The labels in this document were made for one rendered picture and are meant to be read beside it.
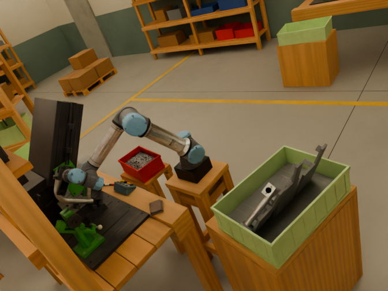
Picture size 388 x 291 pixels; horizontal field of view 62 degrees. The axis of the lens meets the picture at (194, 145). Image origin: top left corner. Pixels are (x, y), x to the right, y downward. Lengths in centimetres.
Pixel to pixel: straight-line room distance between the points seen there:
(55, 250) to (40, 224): 14
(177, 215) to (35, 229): 78
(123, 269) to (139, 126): 73
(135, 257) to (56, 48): 1078
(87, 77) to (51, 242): 685
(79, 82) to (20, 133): 357
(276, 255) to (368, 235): 130
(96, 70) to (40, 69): 379
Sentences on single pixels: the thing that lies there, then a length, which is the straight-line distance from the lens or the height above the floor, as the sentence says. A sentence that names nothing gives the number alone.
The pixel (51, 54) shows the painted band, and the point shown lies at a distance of 1207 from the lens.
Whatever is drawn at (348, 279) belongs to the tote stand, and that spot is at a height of 13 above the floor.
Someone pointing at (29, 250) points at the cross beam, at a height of 128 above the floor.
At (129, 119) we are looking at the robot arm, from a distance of 167.
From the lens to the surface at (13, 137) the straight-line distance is 474.
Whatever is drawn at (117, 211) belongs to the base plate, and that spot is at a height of 90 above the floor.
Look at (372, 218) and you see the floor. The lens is 286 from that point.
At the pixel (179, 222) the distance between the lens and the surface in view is 187.
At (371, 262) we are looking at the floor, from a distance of 261.
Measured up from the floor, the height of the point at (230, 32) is 40.
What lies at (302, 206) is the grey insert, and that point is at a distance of 178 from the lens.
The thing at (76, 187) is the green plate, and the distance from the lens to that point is 215.
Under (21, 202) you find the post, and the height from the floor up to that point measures 153.
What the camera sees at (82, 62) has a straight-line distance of 863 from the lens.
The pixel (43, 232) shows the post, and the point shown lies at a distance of 144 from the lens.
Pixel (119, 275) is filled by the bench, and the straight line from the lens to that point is 179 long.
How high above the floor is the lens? 211
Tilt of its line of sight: 30 degrees down
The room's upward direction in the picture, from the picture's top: 21 degrees counter-clockwise
